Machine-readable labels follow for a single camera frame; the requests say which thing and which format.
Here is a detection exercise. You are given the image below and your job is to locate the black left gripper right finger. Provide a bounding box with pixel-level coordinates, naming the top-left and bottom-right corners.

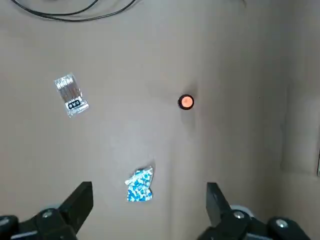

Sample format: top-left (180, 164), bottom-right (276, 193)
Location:
top-left (197, 182), bottom-right (314, 240)

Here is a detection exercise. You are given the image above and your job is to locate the black desk cable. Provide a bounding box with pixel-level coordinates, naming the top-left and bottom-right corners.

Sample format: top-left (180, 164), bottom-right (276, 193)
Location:
top-left (31, 0), bottom-right (138, 23)
top-left (9, 0), bottom-right (99, 16)

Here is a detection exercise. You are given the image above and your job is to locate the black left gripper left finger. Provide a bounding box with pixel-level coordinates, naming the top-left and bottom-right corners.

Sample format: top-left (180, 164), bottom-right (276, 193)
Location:
top-left (0, 181), bottom-right (95, 240)

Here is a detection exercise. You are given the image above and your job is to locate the clear packet with black label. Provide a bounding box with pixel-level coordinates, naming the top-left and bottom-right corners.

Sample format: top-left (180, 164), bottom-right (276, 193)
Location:
top-left (53, 71), bottom-right (91, 119)

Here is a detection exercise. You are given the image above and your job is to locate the brown bottle with orange cap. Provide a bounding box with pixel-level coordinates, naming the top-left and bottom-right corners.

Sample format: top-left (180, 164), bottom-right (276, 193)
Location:
top-left (177, 93), bottom-right (196, 111)

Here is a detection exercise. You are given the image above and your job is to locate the blue and white pill packet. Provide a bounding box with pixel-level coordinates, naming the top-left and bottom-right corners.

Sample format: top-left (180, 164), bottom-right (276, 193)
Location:
top-left (124, 164), bottom-right (155, 203)

